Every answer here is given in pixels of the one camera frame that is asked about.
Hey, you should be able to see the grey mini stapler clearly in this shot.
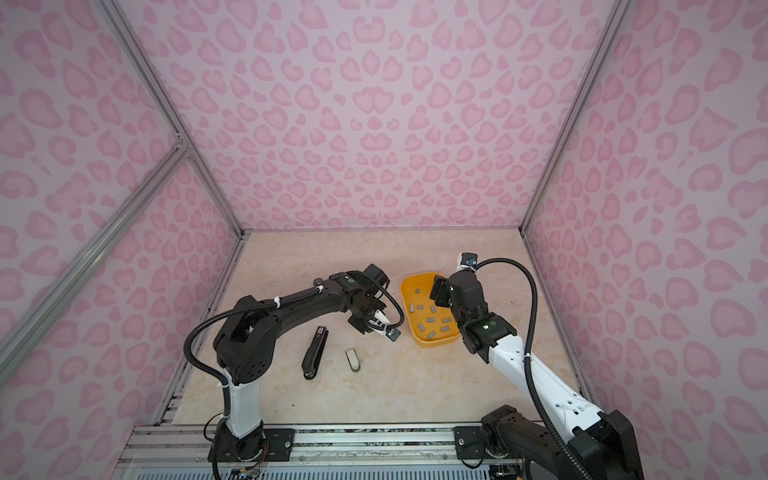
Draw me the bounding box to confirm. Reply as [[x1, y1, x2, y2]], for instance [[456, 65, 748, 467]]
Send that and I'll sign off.
[[345, 348, 361, 373]]

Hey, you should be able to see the black long stapler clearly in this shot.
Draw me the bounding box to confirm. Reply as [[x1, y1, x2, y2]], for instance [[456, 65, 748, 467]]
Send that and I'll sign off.
[[301, 326, 329, 380]]

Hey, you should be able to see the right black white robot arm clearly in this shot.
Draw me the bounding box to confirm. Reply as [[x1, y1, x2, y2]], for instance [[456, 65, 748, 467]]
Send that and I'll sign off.
[[430, 269, 644, 479]]

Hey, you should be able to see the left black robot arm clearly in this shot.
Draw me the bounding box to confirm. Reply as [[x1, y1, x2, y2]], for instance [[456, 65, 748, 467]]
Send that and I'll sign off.
[[183, 264, 406, 468]]

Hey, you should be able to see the yellow plastic tray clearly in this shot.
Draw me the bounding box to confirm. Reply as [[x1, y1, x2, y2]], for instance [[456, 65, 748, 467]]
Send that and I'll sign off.
[[400, 272, 460, 348]]

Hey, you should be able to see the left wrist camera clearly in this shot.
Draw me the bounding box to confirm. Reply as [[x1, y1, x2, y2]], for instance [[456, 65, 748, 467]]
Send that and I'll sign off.
[[368, 310, 392, 328]]

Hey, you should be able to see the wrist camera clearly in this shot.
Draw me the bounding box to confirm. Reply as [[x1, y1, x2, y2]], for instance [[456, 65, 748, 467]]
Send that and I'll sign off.
[[368, 310, 392, 328], [457, 252, 478, 271]]

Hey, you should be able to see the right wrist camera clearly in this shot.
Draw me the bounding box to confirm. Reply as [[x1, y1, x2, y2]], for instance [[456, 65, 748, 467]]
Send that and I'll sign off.
[[457, 252, 478, 271]]

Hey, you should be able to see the left black cable conduit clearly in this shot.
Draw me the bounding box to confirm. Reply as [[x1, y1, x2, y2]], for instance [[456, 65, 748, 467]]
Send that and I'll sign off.
[[182, 269, 406, 385]]

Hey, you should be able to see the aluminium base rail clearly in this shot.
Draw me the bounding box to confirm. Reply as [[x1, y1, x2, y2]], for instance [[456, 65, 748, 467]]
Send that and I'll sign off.
[[110, 419, 637, 480]]

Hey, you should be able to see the aluminium frame left diagonal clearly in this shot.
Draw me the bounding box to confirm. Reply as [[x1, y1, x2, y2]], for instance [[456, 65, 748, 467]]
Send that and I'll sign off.
[[1, 142, 189, 385]]

